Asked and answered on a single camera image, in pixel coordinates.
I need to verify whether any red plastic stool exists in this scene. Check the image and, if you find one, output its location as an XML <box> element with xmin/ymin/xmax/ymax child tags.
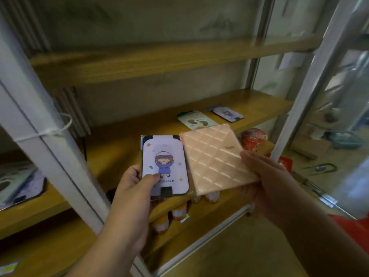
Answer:
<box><xmin>329</xmin><ymin>214</ymin><xmax>369</xmax><ymax>255</ymax></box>

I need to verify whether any metal rail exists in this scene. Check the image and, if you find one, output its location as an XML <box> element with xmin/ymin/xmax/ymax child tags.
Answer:
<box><xmin>293</xmin><ymin>171</ymin><xmax>358</xmax><ymax>219</ymax></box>

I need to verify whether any pink quilted box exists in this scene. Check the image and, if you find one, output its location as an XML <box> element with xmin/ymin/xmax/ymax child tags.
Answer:
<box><xmin>179</xmin><ymin>124</ymin><xmax>260</xmax><ymax>196</ymax></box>

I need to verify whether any purple card packet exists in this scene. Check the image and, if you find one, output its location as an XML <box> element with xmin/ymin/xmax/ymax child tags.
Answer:
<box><xmin>206</xmin><ymin>105</ymin><xmax>244</xmax><ymax>123</ymax></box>

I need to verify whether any person's left hand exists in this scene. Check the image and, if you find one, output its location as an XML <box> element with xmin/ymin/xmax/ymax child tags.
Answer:
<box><xmin>101</xmin><ymin>164</ymin><xmax>161</xmax><ymax>253</ymax></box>

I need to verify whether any cartoon girl card packet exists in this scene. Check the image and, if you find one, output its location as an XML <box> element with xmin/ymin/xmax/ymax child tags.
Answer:
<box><xmin>140</xmin><ymin>135</ymin><xmax>193</xmax><ymax>199</ymax></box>

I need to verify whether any person's right forearm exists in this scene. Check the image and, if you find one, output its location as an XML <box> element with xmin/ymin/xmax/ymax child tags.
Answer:
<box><xmin>277</xmin><ymin>176</ymin><xmax>369</xmax><ymax>277</ymax></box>

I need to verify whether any teal plastic basket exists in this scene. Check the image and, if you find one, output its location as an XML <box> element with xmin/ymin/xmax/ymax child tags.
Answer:
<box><xmin>327</xmin><ymin>131</ymin><xmax>364</xmax><ymax>150</ymax></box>

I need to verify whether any metal u-shaped lock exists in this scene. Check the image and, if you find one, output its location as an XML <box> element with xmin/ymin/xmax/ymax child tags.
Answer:
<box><xmin>303</xmin><ymin>163</ymin><xmax>338</xmax><ymax>174</ymax></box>

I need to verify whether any white-framed wooden shelf rack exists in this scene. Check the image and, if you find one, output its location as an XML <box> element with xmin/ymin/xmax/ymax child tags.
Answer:
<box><xmin>0</xmin><ymin>0</ymin><xmax>369</xmax><ymax>277</ymax></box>

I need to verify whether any green card packet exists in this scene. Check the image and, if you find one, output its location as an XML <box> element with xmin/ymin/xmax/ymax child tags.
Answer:
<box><xmin>177</xmin><ymin>110</ymin><xmax>219</xmax><ymax>131</ymax></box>

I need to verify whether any person's right hand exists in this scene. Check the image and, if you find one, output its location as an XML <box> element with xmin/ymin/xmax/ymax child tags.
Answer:
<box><xmin>240</xmin><ymin>150</ymin><xmax>294</xmax><ymax>229</ymax></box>

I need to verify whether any red packet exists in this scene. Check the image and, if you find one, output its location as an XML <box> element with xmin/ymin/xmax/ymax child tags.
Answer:
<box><xmin>265</xmin><ymin>153</ymin><xmax>293</xmax><ymax>173</ymax></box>

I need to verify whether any white cable tie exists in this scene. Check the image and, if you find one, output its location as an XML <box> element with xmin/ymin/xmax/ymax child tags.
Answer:
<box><xmin>14</xmin><ymin>113</ymin><xmax>73</xmax><ymax>142</ymax></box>

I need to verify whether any person's left forearm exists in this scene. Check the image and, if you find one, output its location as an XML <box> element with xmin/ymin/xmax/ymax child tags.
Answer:
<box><xmin>66</xmin><ymin>226</ymin><xmax>145</xmax><ymax>277</ymax></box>

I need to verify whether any cardboard box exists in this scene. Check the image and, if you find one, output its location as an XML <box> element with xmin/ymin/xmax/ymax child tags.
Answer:
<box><xmin>290</xmin><ymin>137</ymin><xmax>332</xmax><ymax>161</ymax></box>

